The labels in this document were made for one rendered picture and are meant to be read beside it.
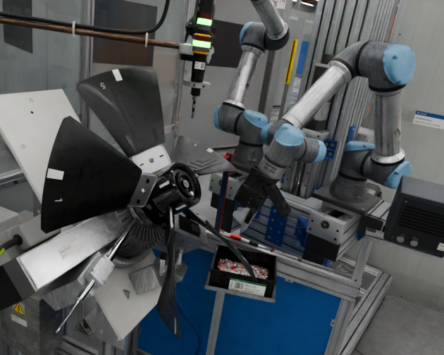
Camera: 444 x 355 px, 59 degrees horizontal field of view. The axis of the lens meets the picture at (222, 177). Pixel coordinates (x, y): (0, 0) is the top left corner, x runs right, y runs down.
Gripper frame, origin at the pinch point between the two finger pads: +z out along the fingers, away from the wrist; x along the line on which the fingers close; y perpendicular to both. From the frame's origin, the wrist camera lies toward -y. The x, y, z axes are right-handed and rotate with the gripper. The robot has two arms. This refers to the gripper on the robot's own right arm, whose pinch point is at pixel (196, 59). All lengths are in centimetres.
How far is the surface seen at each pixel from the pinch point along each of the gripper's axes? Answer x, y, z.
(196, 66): -25, -52, -2
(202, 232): -29, -42, 48
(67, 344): 2, -65, 90
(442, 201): -93, -21, 25
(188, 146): -16.4, -32.5, 25.0
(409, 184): -84, -17, 24
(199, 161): -24, -40, 26
